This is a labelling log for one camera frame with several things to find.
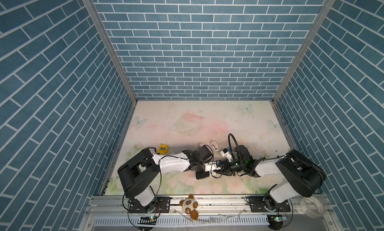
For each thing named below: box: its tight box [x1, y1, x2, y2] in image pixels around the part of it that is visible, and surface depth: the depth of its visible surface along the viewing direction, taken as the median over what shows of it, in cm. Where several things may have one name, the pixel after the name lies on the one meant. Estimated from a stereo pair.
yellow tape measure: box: [158, 143, 168, 155], surface depth 93 cm
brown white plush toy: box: [179, 194, 199, 221], surface depth 72 cm
